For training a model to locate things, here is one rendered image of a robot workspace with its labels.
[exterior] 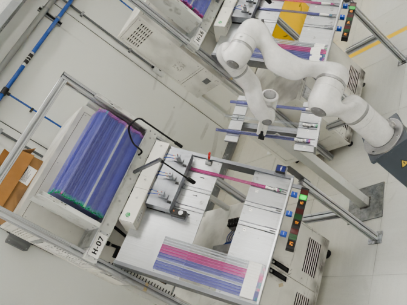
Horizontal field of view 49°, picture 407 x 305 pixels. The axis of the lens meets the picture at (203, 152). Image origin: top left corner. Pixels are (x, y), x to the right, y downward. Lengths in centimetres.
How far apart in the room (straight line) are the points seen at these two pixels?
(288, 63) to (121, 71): 269
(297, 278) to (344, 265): 33
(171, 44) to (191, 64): 20
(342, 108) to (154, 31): 153
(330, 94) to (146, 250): 113
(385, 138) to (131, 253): 128
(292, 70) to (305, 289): 139
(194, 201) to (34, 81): 211
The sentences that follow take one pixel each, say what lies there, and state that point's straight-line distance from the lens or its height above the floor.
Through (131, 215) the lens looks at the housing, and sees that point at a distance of 225.
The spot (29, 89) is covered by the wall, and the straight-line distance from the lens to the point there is 395.
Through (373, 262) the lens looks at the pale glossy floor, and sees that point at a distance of 276.
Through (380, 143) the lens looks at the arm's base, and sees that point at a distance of 205.
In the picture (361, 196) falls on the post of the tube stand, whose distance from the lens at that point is 294.
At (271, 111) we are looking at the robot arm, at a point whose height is 107.
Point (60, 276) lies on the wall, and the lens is 372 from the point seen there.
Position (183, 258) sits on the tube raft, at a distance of 219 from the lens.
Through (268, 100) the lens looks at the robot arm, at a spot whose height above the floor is 110.
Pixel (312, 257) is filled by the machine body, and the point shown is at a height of 17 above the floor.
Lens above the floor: 199
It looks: 22 degrees down
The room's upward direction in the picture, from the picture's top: 55 degrees counter-clockwise
